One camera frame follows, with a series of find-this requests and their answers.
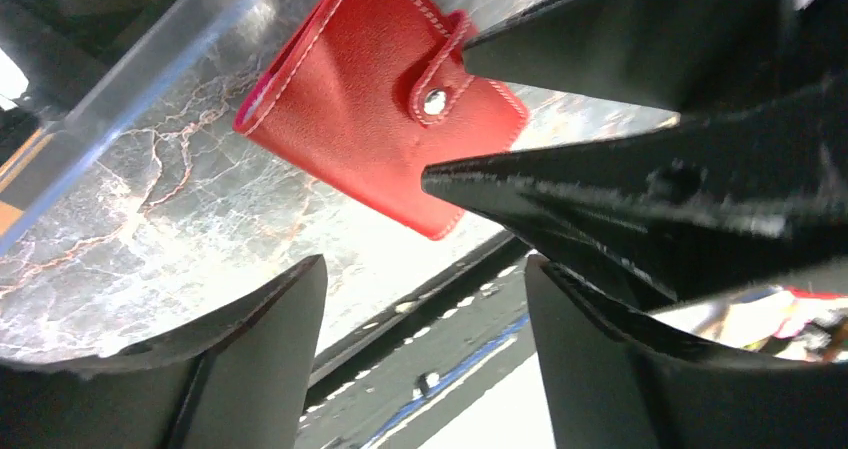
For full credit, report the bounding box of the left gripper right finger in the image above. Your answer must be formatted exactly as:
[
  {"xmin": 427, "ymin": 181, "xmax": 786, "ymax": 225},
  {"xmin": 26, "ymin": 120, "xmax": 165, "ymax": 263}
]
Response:
[{"xmin": 525, "ymin": 255, "xmax": 847, "ymax": 448}]

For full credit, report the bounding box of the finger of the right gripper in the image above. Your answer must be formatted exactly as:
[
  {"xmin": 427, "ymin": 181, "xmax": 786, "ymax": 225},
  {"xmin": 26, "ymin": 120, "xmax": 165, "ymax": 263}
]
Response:
[
  {"xmin": 463, "ymin": 0, "xmax": 847, "ymax": 112},
  {"xmin": 422, "ymin": 81, "xmax": 847, "ymax": 308}
]

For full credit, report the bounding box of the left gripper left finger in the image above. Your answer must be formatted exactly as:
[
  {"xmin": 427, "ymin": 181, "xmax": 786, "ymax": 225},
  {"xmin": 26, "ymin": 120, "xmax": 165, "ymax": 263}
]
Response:
[{"xmin": 1, "ymin": 255, "xmax": 327, "ymax": 448}]

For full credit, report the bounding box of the red leather card holder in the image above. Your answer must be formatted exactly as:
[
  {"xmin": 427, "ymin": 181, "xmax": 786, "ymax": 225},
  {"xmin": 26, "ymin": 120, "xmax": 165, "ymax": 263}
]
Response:
[{"xmin": 233, "ymin": 0, "xmax": 529, "ymax": 240}]

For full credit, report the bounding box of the clear box with black cards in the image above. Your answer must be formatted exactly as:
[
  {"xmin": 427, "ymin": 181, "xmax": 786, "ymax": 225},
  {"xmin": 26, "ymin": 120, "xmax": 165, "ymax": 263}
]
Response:
[{"xmin": 1, "ymin": 0, "xmax": 255, "ymax": 250}]

